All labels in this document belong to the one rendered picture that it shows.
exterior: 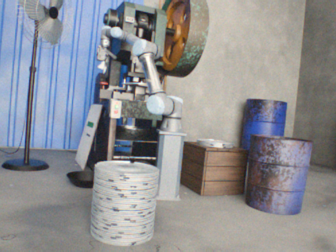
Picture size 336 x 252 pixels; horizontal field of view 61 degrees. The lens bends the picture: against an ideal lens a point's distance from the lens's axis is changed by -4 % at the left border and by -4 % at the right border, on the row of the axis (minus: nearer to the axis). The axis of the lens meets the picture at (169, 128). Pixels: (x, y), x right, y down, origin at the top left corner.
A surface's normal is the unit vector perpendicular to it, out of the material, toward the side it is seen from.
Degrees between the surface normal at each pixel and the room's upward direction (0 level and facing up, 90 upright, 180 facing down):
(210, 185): 90
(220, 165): 90
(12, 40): 90
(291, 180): 92
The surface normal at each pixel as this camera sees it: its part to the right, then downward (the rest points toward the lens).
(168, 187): 0.15, 0.07
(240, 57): 0.41, 0.09
